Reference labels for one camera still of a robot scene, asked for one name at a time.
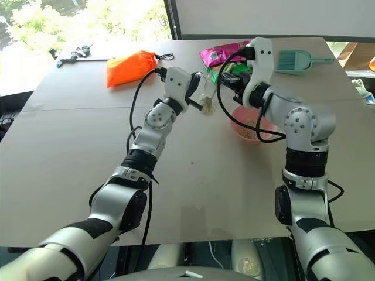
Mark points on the brown cardboard box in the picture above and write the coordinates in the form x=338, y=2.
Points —
x=353, y=55

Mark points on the grey robot torso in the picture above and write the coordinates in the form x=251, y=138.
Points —
x=187, y=275

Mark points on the bunch of dark keys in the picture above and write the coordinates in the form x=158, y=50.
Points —
x=82, y=52

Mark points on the pale rounded shape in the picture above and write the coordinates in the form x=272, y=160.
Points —
x=247, y=259
x=167, y=256

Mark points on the green snack packet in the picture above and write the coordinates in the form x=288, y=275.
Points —
x=243, y=69

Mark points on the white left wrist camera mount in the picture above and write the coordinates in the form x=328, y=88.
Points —
x=175, y=83

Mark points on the pink plastic bowl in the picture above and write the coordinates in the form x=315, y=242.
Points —
x=271, y=128

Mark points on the magenta snack packet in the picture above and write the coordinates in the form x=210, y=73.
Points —
x=216, y=52

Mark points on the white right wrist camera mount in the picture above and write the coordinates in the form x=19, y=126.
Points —
x=262, y=73

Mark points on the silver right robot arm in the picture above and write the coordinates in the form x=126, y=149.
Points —
x=307, y=112

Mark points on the oatmeal in glass mug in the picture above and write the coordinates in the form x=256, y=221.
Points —
x=208, y=106

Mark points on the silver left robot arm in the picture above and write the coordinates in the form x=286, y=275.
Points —
x=155, y=117

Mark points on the white board with black frame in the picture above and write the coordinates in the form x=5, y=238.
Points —
x=263, y=17

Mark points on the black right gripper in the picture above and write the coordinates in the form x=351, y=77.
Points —
x=240, y=87

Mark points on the oatmeal in pink bowl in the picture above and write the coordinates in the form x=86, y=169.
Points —
x=249, y=131

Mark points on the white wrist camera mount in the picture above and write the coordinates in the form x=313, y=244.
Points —
x=262, y=73
x=175, y=83

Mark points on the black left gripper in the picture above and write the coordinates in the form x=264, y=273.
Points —
x=193, y=86

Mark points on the pale green spoon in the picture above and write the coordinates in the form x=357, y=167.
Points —
x=230, y=68

